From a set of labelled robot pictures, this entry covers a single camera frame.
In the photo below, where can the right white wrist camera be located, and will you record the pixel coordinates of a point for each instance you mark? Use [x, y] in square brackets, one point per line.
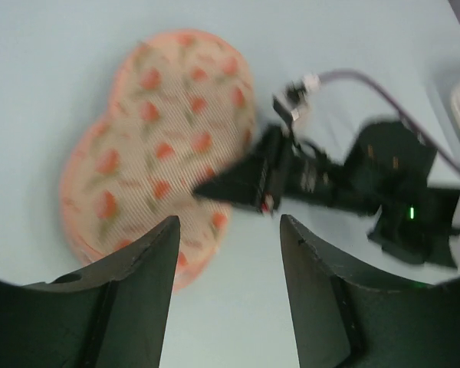
[304, 86]

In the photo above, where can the pink patterned laundry bag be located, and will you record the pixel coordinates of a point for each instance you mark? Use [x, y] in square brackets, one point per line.
[182, 109]

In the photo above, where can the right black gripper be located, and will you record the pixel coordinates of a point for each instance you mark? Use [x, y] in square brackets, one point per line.
[281, 166]

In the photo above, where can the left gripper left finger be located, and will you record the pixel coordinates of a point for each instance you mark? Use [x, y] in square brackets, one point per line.
[111, 313]

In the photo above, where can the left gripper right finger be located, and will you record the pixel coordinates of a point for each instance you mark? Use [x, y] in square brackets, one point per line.
[347, 313]

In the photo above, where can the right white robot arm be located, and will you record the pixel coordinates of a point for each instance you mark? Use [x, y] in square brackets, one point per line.
[385, 175]

